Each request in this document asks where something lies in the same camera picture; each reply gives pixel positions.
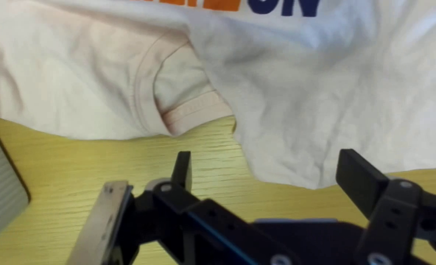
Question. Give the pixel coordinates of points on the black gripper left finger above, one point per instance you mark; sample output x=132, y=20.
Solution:
x=181, y=170

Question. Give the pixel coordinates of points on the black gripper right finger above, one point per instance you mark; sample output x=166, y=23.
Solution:
x=370, y=191

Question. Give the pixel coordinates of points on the peach printed t-shirt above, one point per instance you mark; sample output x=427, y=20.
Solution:
x=296, y=82

